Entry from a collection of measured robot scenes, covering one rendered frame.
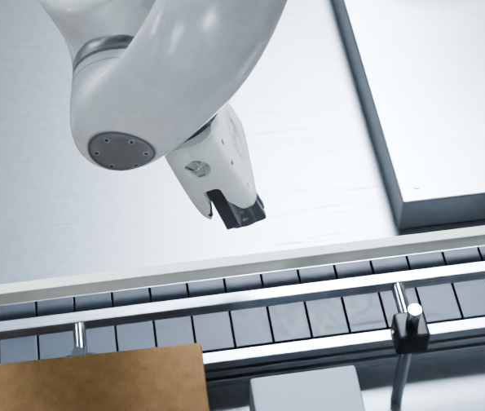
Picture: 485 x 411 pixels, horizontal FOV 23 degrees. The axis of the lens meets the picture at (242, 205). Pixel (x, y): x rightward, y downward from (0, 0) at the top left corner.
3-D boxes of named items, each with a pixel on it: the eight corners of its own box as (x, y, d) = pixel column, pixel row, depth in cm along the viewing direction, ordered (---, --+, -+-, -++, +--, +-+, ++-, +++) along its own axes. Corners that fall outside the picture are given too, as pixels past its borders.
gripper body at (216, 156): (224, 128, 90) (271, 206, 99) (207, 34, 96) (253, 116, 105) (134, 161, 92) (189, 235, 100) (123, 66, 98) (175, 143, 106)
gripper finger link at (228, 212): (236, 235, 97) (244, 218, 103) (202, 148, 96) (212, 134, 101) (223, 239, 97) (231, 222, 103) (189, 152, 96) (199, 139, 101)
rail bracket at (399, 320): (397, 347, 122) (416, 254, 109) (414, 409, 118) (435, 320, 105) (366, 351, 122) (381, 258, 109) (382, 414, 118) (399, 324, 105)
